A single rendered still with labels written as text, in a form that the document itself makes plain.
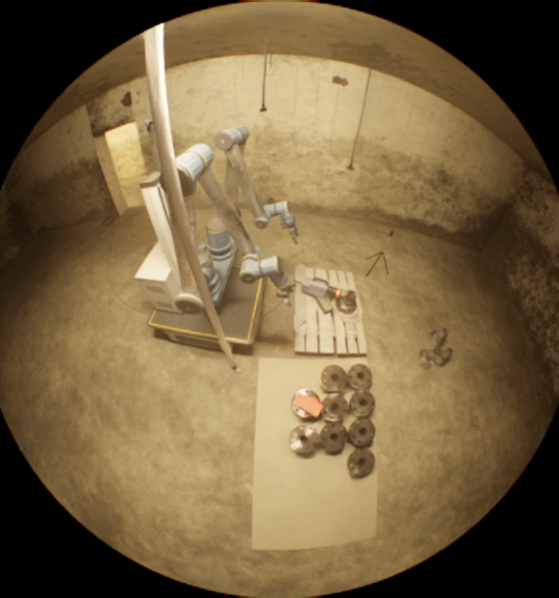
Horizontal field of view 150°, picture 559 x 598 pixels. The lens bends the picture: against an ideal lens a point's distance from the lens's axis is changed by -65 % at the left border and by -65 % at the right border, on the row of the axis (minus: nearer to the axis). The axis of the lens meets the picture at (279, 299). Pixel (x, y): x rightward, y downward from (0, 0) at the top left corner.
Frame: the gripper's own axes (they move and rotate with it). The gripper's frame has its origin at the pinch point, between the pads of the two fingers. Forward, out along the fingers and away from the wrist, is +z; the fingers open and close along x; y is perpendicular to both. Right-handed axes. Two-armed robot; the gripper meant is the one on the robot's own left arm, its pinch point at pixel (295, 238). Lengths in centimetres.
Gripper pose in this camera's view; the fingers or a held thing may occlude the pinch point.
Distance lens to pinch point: 203.3
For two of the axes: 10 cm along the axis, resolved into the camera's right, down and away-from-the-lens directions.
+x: 1.2, -7.7, 6.2
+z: 3.6, 6.2, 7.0
